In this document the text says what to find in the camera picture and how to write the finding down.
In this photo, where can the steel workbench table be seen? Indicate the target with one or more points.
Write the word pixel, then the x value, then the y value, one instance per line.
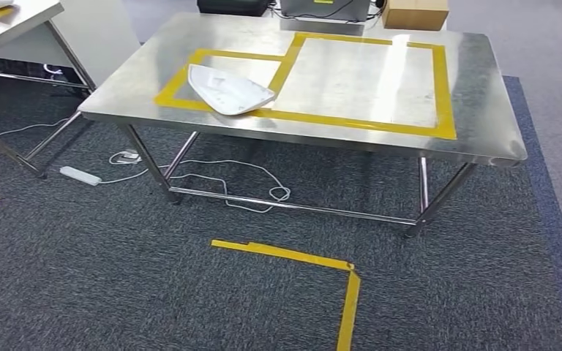
pixel 480 97
pixel 24 24

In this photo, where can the white power adapter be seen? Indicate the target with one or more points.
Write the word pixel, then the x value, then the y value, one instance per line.
pixel 128 157

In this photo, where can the grey laptop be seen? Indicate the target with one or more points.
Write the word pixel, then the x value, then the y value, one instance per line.
pixel 324 8

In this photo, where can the black carrying case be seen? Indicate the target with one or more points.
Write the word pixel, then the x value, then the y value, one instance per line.
pixel 232 6

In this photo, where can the white power strip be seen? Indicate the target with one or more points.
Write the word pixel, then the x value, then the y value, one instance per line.
pixel 80 176

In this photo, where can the brown cardboard box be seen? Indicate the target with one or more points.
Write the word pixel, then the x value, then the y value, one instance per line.
pixel 414 14

